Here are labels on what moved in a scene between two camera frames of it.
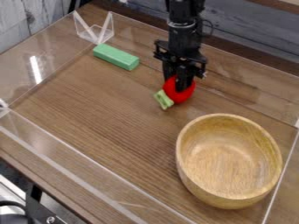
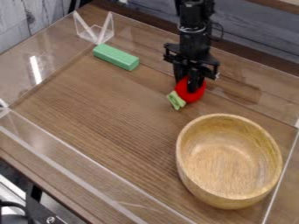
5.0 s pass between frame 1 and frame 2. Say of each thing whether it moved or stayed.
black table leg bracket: stayed
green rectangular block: stayed
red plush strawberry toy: moved
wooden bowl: stayed
